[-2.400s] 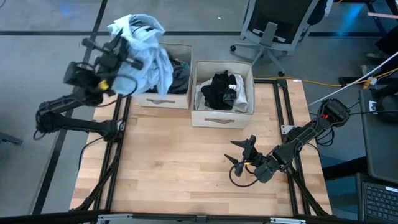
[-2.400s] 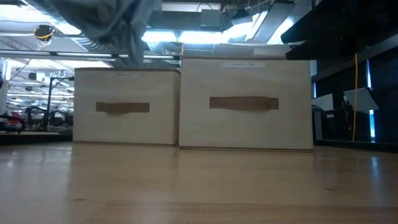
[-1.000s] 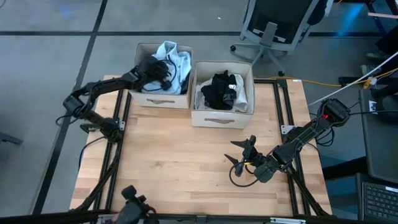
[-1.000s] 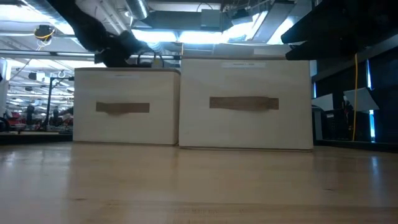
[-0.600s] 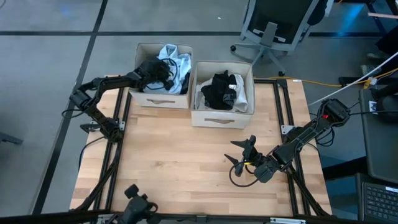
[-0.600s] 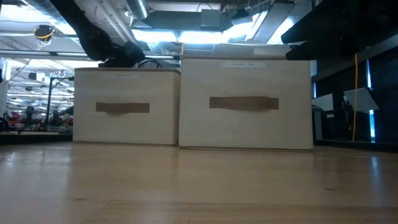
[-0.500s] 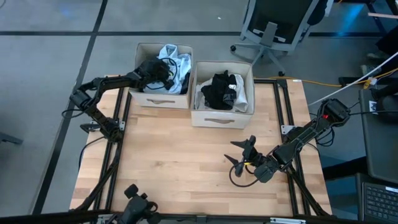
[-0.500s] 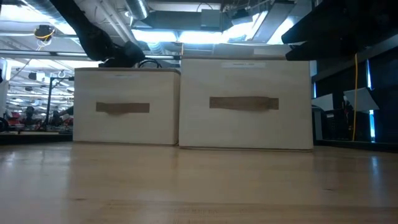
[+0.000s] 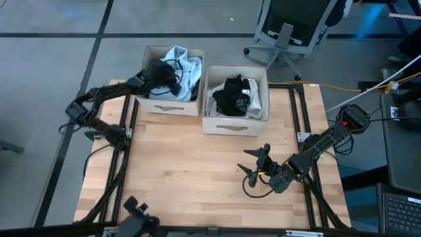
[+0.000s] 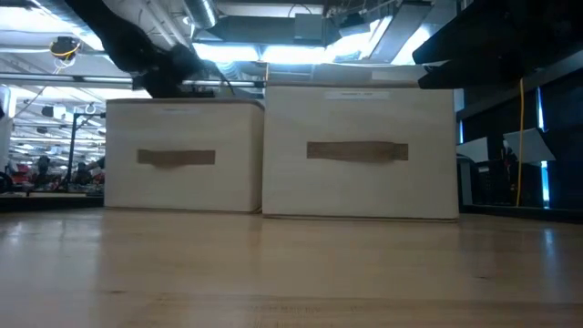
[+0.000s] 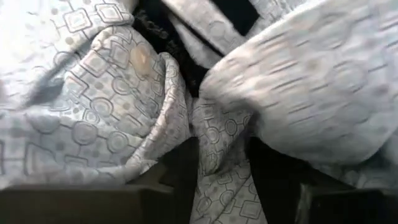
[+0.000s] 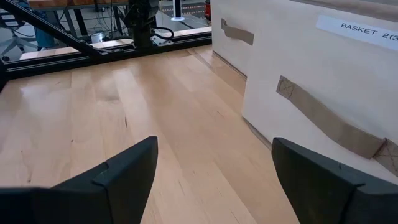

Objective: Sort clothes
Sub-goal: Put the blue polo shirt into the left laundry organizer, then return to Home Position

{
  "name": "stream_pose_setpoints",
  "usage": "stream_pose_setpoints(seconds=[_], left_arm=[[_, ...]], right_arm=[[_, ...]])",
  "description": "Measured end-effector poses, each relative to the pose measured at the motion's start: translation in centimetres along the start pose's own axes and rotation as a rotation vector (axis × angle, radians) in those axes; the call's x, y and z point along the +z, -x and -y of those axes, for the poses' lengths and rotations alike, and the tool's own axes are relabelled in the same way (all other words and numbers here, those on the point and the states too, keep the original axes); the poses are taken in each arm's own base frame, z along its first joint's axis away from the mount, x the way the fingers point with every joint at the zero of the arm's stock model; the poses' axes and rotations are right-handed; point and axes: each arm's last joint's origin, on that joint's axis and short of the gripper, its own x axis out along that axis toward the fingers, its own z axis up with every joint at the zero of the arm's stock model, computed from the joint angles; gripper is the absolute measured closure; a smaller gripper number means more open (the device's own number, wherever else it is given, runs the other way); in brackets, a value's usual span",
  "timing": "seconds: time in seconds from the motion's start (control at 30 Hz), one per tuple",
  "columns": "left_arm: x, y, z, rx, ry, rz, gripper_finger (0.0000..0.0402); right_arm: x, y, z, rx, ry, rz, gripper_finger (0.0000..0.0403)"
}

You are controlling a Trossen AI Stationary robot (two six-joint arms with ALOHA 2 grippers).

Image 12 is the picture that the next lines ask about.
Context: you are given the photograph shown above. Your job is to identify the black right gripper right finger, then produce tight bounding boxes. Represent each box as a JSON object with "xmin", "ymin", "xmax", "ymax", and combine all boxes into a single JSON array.
[{"xmin": 271, "ymin": 137, "xmax": 398, "ymax": 224}]

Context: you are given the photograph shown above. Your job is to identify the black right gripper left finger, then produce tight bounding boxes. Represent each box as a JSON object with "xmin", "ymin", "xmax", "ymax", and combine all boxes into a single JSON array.
[{"xmin": 0, "ymin": 136, "xmax": 159, "ymax": 224}]

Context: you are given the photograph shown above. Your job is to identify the beige fabric basket with label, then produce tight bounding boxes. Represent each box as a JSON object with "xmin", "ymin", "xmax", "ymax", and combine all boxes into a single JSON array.
[{"xmin": 241, "ymin": 0, "xmax": 398, "ymax": 185}]

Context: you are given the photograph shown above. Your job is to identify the blue bin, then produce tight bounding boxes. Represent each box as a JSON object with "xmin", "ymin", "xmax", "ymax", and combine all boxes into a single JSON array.
[{"xmin": 34, "ymin": 27, "xmax": 56, "ymax": 49}]

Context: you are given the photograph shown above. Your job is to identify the white basket label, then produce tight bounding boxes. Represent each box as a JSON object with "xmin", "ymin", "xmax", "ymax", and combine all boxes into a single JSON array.
[{"xmin": 315, "ymin": 14, "xmax": 398, "ymax": 52}]

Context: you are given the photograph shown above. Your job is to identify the office chair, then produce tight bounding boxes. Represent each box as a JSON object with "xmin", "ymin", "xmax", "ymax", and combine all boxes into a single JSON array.
[{"xmin": 0, "ymin": 9, "xmax": 38, "ymax": 62}]

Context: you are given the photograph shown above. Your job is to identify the black aluminium table frame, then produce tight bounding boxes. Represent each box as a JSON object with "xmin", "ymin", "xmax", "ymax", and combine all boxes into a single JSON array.
[{"xmin": 0, "ymin": 0, "xmax": 213, "ymax": 91}]

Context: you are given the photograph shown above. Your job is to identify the white cylinder post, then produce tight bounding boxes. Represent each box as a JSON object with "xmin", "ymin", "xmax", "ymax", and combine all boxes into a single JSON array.
[{"xmin": 172, "ymin": 0, "xmax": 186, "ymax": 22}]

